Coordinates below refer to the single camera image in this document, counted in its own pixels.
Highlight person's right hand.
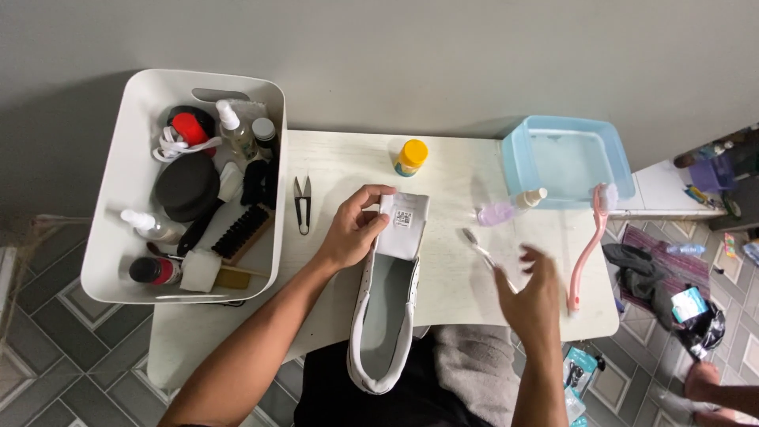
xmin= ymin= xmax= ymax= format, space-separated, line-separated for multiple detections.
xmin=493 ymin=244 xmax=563 ymax=348

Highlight person's left hand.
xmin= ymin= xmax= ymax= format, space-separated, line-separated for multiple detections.
xmin=317 ymin=184 xmax=398 ymax=274

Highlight white sneaker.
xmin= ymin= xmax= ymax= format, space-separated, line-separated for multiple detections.
xmin=346 ymin=190 xmax=432 ymax=396

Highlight black thread snips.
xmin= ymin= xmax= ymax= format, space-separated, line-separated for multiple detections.
xmin=293 ymin=175 xmax=313 ymax=237

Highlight blue product packet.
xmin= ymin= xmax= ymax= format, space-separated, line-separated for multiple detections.
xmin=561 ymin=346 xmax=600 ymax=394

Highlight clear toothbrush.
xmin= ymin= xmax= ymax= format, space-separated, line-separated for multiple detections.
xmin=461 ymin=227 xmax=520 ymax=295

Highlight grey towel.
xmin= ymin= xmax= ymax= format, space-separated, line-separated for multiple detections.
xmin=431 ymin=324 xmax=522 ymax=427

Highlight yellow-capped small bottle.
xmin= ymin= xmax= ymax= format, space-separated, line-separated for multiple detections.
xmin=394 ymin=139 xmax=429 ymax=178

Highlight black bundled cloth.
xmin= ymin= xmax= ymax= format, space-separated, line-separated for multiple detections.
xmin=240 ymin=158 xmax=280 ymax=210

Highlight purple liquid spray bottle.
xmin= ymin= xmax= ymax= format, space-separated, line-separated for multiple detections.
xmin=477 ymin=187 xmax=549 ymax=228

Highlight wooden brush with black bristles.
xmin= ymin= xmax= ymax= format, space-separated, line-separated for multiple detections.
xmin=210 ymin=204 xmax=277 ymax=266

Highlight clear plastic packet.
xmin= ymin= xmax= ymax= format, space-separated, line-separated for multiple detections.
xmin=563 ymin=387 xmax=589 ymax=427

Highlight dark grey cloth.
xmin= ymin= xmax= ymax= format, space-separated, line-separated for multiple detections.
xmin=601 ymin=242 xmax=675 ymax=331

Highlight small wooden brush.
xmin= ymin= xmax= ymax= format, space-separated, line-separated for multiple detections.
xmin=213 ymin=265 xmax=269 ymax=291

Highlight dark bottle with grey cap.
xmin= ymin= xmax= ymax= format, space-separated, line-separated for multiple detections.
xmin=251 ymin=117 xmax=280 ymax=161

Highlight purple striped floor mat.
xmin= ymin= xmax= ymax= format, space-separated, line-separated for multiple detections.
xmin=619 ymin=223 xmax=713 ymax=313

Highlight white sponge block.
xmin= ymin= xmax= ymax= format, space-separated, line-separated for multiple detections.
xmin=179 ymin=247 xmax=223 ymax=294

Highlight clear spray bottle white nozzle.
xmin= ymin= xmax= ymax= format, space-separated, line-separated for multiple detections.
xmin=215 ymin=99 xmax=259 ymax=161
xmin=120 ymin=208 xmax=188 ymax=244

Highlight light blue plastic basin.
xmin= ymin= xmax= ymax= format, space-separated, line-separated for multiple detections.
xmin=500 ymin=114 xmax=637 ymax=210

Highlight black plastic bag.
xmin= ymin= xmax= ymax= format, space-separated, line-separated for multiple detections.
xmin=670 ymin=287 xmax=728 ymax=360

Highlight black round sponge applicator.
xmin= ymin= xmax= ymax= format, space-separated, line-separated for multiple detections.
xmin=155 ymin=152 xmax=222 ymax=224

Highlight person's black clothing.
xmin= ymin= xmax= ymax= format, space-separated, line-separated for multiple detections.
xmin=293 ymin=337 xmax=494 ymax=427

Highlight black bottle with red cap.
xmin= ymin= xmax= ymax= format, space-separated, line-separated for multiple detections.
xmin=166 ymin=106 xmax=218 ymax=157

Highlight black-capped bottle with red label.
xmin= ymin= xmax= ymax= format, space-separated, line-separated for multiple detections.
xmin=128 ymin=255 xmax=183 ymax=287

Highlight white shoelaces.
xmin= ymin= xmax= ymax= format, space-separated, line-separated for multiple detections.
xmin=152 ymin=126 xmax=224 ymax=163

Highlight heap of household clutter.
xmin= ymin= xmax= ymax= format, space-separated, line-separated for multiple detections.
xmin=672 ymin=123 xmax=759 ymax=233

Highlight white plastic storage basket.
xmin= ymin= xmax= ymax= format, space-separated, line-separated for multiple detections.
xmin=80 ymin=69 xmax=288 ymax=304

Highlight pink long-handled brush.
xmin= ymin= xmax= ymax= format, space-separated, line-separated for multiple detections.
xmin=566 ymin=182 xmax=620 ymax=316

